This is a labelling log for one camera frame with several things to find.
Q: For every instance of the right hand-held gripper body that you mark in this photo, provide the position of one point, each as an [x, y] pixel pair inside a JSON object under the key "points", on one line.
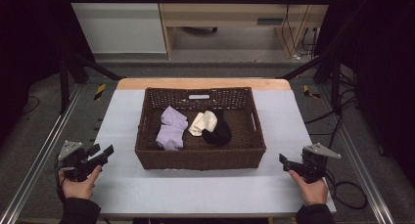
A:
{"points": [[313, 163]]}

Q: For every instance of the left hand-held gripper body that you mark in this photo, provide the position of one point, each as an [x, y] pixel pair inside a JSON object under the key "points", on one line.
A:
{"points": [[75, 163]]}

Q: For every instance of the purple sock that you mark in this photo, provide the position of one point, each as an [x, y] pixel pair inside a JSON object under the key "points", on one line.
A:
{"points": [[171, 128]]}

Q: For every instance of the black sock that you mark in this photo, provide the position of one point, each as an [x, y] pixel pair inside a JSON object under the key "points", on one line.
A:
{"points": [[218, 131]]}

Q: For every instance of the cream sock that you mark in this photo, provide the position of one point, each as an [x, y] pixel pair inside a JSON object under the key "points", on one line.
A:
{"points": [[203, 122]]}

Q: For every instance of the brown woven basket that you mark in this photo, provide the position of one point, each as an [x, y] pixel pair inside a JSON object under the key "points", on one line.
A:
{"points": [[199, 129]]}

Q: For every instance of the person's left hand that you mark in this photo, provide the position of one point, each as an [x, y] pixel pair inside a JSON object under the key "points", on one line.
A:
{"points": [[80, 185]]}

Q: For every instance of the person's right hand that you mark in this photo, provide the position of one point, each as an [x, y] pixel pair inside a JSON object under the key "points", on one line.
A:
{"points": [[310, 188]]}

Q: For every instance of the light blue table mat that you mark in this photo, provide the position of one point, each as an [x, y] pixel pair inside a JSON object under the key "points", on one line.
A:
{"points": [[120, 178]]}

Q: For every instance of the yellow black floor tape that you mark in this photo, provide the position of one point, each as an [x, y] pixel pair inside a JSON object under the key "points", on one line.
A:
{"points": [[309, 92], [100, 91]]}

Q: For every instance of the white cabinet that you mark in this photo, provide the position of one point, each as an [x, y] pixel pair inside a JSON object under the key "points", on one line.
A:
{"points": [[119, 25]]}

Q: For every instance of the wooden desk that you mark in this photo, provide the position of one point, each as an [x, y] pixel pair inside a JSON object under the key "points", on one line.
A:
{"points": [[228, 15]]}

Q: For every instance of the aluminium rail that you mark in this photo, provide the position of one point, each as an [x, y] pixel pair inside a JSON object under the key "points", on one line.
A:
{"points": [[39, 155], [362, 165]]}

